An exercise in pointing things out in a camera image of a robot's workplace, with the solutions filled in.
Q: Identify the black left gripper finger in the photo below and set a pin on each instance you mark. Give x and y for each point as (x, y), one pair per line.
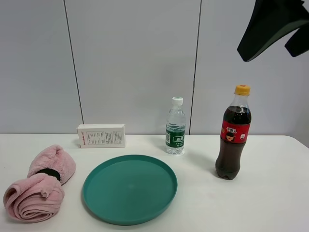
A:
(270, 21)

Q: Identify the white printed carton box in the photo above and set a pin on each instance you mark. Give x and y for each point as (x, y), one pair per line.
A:
(101, 135)

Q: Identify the clear water bottle green label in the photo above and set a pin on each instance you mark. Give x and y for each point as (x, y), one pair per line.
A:
(175, 128)

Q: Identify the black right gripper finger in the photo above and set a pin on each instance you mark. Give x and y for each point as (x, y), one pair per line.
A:
(299, 42)

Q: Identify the teal round plastic plate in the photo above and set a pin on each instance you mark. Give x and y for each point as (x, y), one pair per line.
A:
(129, 190)

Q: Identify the pink towel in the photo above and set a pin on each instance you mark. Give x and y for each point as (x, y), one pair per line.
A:
(39, 197)

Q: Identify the cola bottle yellow cap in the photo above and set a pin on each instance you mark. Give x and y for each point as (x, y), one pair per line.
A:
(234, 132)

